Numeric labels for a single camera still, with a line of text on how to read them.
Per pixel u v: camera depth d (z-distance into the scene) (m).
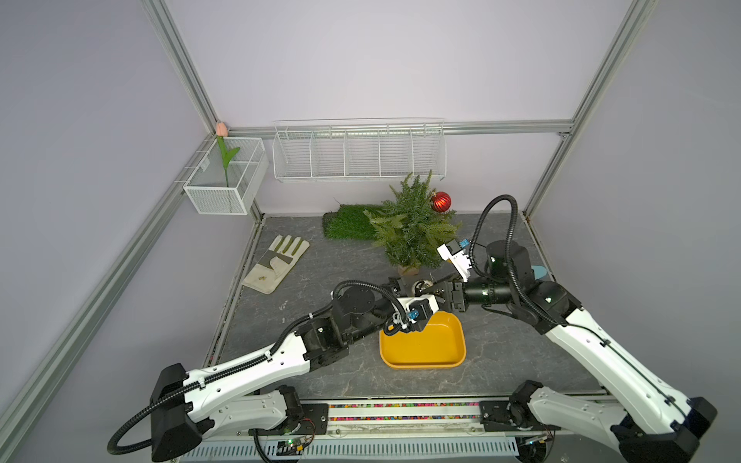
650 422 0.39
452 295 0.56
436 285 0.62
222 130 0.89
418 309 0.50
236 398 0.43
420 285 0.63
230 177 0.89
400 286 0.56
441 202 0.75
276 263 1.05
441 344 0.85
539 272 1.02
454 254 0.58
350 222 1.12
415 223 0.72
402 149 1.05
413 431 0.73
